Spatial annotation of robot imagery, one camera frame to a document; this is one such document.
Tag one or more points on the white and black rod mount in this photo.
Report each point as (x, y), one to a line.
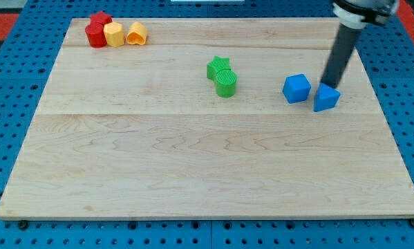
(356, 14)

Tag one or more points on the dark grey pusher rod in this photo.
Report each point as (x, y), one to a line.
(340, 54)

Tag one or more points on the blue triangle block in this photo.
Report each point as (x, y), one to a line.
(325, 98)

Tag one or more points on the blue cube block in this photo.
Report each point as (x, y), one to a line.
(296, 88)

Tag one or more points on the green circle block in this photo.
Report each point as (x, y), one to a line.
(226, 83)

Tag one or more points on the green star block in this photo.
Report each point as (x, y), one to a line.
(217, 65)

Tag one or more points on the red star block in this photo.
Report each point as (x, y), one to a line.
(100, 18)

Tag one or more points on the wooden board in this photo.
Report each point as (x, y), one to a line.
(139, 133)

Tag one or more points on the yellow heart block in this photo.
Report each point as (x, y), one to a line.
(137, 34)

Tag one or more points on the yellow hexagon block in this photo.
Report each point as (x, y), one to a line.
(114, 34)

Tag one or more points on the red cylinder block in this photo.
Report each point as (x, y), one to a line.
(95, 35)

